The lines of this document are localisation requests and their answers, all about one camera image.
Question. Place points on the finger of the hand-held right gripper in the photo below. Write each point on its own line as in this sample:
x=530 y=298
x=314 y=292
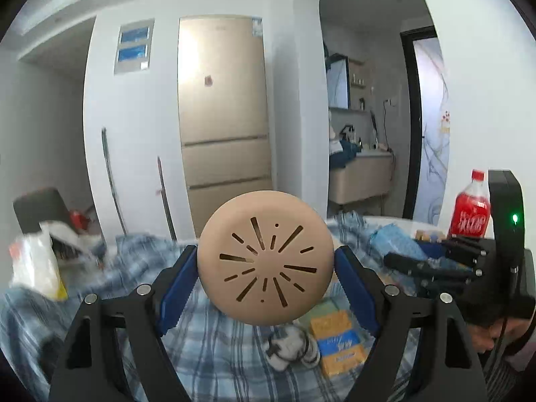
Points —
x=460 y=247
x=402 y=261

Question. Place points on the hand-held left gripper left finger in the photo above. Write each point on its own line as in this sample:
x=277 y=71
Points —
x=178 y=297

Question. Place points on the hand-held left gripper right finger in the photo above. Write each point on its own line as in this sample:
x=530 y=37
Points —
x=356 y=293

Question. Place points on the person's right hand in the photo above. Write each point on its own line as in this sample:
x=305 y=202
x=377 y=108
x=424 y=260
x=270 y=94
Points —
x=485 y=337

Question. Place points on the light blue tissue packet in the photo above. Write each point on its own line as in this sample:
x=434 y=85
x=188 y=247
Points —
x=391 y=238

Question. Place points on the green sponge cloth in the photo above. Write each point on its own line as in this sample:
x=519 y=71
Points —
x=328 y=305

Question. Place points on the small white and yellow box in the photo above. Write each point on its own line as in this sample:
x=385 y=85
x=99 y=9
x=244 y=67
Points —
x=429 y=235

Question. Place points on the red cola bottle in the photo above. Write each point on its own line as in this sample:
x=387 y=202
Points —
x=469 y=213

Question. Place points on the yellow and blue sponge packet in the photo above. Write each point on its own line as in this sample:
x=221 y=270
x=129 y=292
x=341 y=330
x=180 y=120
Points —
x=339 y=343

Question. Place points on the blue plaid blanket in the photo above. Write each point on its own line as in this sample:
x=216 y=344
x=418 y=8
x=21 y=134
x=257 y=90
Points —
x=209 y=343

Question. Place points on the rolled white and black socks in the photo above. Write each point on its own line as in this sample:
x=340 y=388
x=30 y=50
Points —
x=289 y=347

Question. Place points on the beige vanity cabinet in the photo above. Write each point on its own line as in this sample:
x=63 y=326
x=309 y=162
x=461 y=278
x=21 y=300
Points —
x=360 y=180

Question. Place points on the printed glass door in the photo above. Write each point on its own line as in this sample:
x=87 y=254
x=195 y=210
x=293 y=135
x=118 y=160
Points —
x=435 y=142

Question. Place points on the blue cloth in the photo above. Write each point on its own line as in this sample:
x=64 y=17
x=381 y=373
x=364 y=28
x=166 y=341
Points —
x=348 y=150

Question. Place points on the small red object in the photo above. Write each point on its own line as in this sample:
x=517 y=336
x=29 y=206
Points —
x=78 y=220

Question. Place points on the striped clothing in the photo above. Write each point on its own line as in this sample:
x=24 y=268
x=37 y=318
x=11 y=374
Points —
x=504 y=379

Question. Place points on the white plastic bag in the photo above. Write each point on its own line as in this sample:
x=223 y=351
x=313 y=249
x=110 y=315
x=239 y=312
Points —
x=35 y=264

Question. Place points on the dark chair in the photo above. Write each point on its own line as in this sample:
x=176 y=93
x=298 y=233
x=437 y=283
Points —
x=37 y=207

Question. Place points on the bathroom mirror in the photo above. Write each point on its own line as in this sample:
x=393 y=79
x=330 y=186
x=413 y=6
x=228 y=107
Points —
x=338 y=83

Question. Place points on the beige refrigerator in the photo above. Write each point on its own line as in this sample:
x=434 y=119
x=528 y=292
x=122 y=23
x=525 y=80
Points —
x=222 y=113

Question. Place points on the black door frame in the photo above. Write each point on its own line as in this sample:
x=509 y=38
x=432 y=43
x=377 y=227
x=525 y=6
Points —
x=412 y=134

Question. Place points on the wall shelf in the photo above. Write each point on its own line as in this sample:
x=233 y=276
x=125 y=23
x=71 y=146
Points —
x=356 y=73

